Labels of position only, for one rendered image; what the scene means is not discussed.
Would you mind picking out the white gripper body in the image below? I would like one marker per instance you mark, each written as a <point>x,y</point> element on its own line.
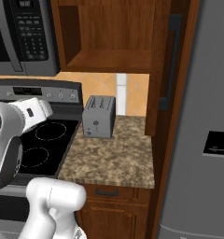
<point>44,109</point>

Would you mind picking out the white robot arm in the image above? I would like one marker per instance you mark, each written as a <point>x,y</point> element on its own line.
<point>5,140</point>

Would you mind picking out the wooden cabinet door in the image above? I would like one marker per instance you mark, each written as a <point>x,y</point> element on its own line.
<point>154,62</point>

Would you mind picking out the black and grey stove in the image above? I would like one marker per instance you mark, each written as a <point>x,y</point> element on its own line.
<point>51,146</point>

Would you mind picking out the grey toaster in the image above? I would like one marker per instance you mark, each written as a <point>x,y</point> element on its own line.
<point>98,119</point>

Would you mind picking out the grey microwave oven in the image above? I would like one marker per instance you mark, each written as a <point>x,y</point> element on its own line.
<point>36,34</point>

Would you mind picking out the wooden drawer front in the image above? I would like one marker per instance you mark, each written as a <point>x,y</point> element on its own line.
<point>126,193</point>

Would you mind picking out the wooden base cupboard door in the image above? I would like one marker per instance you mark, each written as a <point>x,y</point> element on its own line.
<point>114,222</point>

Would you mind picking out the tall wooden side panel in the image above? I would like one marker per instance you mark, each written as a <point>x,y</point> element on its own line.
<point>162,174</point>

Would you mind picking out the grey fridge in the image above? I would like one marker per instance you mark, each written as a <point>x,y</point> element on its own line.
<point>198,93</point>

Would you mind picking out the white wall outlet strip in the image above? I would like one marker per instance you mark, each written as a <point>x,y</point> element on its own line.
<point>121,93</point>

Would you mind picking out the open wooden wall cabinet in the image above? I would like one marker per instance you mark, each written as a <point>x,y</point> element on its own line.
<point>110,34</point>

